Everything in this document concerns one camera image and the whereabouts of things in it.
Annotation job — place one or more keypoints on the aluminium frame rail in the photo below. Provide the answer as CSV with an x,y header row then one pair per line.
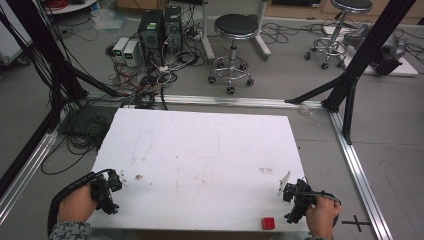
x,y
26,166
233,101
361,180

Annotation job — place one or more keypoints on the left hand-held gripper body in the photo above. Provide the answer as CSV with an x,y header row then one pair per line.
x,y
104,193

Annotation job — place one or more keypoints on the person's right hand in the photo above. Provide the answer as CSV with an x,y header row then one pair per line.
x,y
322,216

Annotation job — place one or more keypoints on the black computer tower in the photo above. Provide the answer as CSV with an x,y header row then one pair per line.
x,y
150,33
173,28

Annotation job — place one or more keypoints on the person's left hand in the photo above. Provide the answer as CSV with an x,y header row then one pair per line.
x,y
78,205

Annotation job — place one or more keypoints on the black tape cross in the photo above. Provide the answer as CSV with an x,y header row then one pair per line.
x,y
356,223

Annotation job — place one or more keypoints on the black round stool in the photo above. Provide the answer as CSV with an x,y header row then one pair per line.
x,y
235,26
340,30

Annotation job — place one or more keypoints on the person's left patterned sleeve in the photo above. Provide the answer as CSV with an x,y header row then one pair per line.
x,y
70,231

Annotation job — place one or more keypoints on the grey device on white board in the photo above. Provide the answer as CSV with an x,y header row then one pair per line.
x,y
390,55

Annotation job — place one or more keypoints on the black frame post with braces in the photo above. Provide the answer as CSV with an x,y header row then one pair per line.
x,y
370,50

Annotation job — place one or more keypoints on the white table stand legs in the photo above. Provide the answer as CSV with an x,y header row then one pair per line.
x,y
206,40

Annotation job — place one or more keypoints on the red block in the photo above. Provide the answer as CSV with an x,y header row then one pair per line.
x,y
268,223

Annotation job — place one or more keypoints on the white power supply unit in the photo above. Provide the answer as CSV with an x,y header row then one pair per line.
x,y
120,47
130,53

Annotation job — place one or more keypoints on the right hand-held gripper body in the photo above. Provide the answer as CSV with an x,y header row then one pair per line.
x,y
300,200

